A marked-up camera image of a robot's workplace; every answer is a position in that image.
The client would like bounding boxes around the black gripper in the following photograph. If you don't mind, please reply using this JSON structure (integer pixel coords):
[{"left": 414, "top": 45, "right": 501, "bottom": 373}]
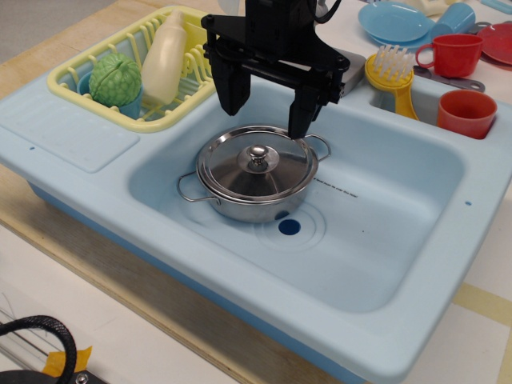
[{"left": 201, "top": 1, "right": 350, "bottom": 139}]

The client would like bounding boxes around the yellow dish rack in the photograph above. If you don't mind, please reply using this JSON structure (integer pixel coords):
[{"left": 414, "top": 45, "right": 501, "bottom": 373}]
[{"left": 46, "top": 6, "right": 215, "bottom": 133}]

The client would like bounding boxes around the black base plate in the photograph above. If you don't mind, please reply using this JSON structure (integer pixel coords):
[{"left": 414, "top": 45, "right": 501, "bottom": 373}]
[{"left": 1, "top": 370, "right": 106, "bottom": 384}]

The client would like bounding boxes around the cream toy item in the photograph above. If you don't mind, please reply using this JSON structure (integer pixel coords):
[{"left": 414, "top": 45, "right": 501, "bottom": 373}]
[{"left": 402, "top": 0, "right": 456, "bottom": 17}]

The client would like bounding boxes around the cream plastic bottle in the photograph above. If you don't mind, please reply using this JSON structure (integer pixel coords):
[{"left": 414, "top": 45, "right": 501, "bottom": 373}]
[{"left": 141, "top": 9, "right": 187, "bottom": 105}]

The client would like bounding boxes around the orange plastic cup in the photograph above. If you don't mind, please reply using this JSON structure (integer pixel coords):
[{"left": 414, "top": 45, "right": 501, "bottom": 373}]
[{"left": 436, "top": 90, "right": 498, "bottom": 140}]

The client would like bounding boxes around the green toy cabbage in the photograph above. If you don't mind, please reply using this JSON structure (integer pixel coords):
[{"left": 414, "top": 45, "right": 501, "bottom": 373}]
[{"left": 89, "top": 53, "right": 142, "bottom": 107}]

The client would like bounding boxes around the red cup with handle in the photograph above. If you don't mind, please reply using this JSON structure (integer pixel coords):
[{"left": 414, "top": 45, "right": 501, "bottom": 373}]
[{"left": 415, "top": 34, "right": 483, "bottom": 78}]

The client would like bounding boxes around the blue plastic cup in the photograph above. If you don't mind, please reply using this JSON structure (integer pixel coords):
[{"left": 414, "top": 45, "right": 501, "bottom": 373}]
[{"left": 430, "top": 2, "right": 476, "bottom": 39}]

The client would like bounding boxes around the yellow tape piece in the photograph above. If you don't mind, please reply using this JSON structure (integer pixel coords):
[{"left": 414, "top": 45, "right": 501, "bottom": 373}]
[{"left": 42, "top": 345, "right": 93, "bottom": 377}]

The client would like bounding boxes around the grey toy utensil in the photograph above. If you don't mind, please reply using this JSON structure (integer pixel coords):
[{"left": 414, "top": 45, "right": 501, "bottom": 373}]
[{"left": 414, "top": 66, "right": 486, "bottom": 93}]

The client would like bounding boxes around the red plate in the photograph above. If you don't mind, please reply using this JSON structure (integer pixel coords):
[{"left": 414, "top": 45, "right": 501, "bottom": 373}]
[{"left": 477, "top": 23, "right": 512, "bottom": 65}]

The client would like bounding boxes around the stainless steel pot lid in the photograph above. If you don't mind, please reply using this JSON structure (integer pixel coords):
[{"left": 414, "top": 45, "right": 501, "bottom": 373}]
[{"left": 196, "top": 126, "right": 319, "bottom": 202}]

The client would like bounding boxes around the light blue plate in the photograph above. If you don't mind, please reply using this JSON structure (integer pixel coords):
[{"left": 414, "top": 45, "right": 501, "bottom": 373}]
[{"left": 358, "top": 2, "right": 434, "bottom": 42}]

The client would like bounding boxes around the yellow dish brush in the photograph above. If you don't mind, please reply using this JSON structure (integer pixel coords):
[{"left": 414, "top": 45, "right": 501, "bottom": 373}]
[{"left": 365, "top": 45, "right": 418, "bottom": 120}]

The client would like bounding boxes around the light blue toy sink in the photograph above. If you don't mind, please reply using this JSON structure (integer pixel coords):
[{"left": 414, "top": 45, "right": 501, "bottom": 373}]
[{"left": 1, "top": 77, "right": 511, "bottom": 383}]

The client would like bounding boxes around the black braided cable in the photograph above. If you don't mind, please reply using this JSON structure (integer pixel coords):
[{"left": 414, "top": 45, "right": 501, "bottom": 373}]
[{"left": 0, "top": 315, "right": 78, "bottom": 384}]

